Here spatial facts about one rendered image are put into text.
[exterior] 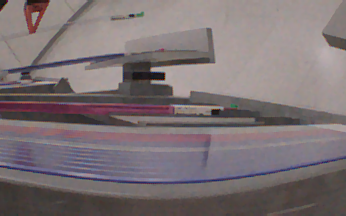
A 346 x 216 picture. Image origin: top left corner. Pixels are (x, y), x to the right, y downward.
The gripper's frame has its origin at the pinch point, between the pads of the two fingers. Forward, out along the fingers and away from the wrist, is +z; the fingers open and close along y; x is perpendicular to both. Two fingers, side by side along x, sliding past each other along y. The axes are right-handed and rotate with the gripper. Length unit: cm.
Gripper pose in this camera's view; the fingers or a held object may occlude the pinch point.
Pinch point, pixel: (32, 30)
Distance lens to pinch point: 124.0
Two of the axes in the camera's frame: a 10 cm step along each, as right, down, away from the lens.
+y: 4.6, 0.1, -8.9
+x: 8.9, -0.7, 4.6
